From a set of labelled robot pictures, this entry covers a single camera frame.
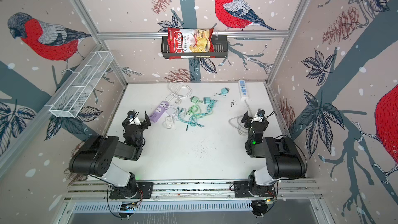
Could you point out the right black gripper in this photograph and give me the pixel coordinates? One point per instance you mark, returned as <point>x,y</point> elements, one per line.
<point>255,123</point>

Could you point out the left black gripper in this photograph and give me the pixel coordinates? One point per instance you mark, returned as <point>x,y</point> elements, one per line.
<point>138,123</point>

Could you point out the purple power strip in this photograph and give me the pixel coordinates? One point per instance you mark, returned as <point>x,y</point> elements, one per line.
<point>159,111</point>

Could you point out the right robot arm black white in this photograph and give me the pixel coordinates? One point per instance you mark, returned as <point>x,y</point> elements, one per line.
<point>281,155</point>

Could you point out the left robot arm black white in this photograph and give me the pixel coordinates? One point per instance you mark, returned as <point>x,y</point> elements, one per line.
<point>95,158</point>

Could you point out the white power strip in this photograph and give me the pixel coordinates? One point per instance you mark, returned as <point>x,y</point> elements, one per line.
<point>243,90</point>

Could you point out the teal charger adapter far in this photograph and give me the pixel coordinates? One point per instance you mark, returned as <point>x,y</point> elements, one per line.
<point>224,91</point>

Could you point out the light green charger adapter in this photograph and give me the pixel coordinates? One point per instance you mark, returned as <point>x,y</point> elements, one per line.
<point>195,100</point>

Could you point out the red cassava chips bag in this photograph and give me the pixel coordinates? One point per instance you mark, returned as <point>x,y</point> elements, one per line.
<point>184,41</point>

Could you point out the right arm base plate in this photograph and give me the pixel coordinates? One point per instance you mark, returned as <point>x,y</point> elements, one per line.
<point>247,189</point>

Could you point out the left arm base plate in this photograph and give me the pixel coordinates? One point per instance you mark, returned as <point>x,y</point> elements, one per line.
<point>138,190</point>

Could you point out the white wire mesh shelf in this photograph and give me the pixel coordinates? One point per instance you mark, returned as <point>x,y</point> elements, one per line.
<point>74,97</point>

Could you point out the black wall basket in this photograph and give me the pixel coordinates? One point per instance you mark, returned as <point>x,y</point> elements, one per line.
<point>219,43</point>

